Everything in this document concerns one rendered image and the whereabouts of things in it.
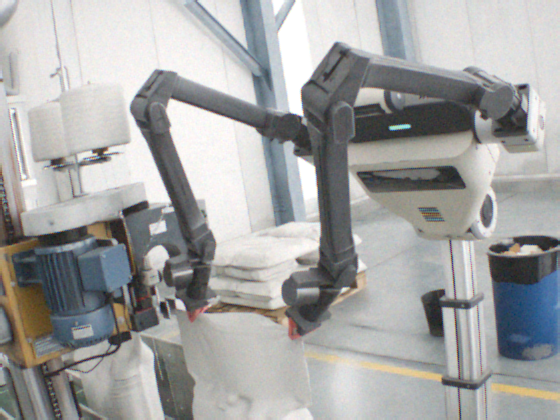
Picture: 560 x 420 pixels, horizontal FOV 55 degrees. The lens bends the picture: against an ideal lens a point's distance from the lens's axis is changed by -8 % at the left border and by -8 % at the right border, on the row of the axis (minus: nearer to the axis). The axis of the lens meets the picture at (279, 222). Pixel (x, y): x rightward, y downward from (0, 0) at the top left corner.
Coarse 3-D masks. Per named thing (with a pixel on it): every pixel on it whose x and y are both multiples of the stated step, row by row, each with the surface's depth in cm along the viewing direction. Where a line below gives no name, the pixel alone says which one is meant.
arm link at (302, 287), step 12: (300, 276) 117; (312, 276) 119; (324, 276) 120; (348, 276) 117; (288, 288) 119; (300, 288) 117; (312, 288) 119; (336, 288) 119; (288, 300) 119; (300, 300) 117; (312, 300) 119
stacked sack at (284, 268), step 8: (280, 264) 453; (288, 264) 457; (296, 264) 462; (216, 272) 484; (224, 272) 473; (232, 272) 464; (240, 272) 456; (248, 272) 447; (256, 272) 441; (264, 272) 442; (272, 272) 446; (280, 272) 448; (288, 272) 458; (256, 280) 445; (264, 280) 442
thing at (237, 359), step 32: (224, 320) 153; (256, 320) 149; (192, 352) 163; (224, 352) 145; (256, 352) 140; (288, 352) 136; (224, 384) 150; (256, 384) 142; (288, 384) 139; (224, 416) 147; (256, 416) 140; (288, 416) 140
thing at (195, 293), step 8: (192, 280) 150; (184, 288) 155; (192, 288) 151; (200, 288) 151; (208, 288) 158; (176, 296) 153; (184, 296) 153; (192, 296) 152; (200, 296) 152; (208, 296) 155; (184, 304) 151; (192, 304) 151
